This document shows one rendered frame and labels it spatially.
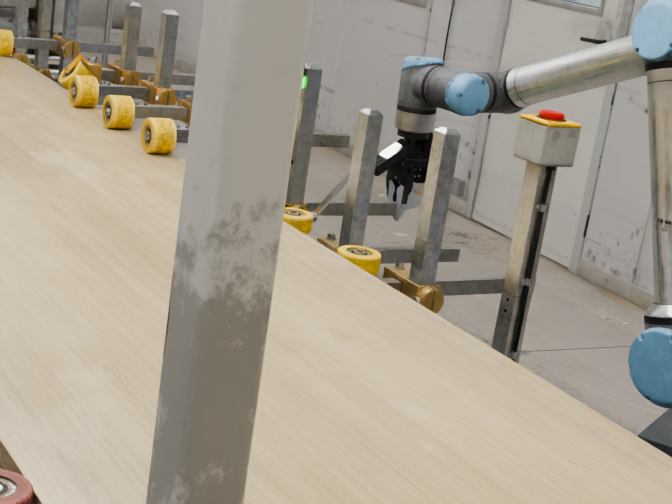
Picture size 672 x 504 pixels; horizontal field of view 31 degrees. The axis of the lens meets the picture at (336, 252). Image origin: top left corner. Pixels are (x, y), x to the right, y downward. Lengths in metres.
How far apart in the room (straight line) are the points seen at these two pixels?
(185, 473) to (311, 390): 0.81
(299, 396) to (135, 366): 0.21
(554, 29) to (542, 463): 4.76
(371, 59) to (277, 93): 6.84
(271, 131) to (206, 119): 0.04
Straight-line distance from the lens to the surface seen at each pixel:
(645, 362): 2.31
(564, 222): 5.98
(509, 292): 2.03
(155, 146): 2.77
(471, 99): 2.68
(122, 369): 1.57
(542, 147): 1.94
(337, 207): 2.75
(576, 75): 2.62
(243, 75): 0.71
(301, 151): 2.61
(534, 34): 6.25
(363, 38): 7.66
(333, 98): 7.95
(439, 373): 1.70
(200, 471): 0.78
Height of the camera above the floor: 1.49
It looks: 16 degrees down
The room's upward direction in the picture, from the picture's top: 9 degrees clockwise
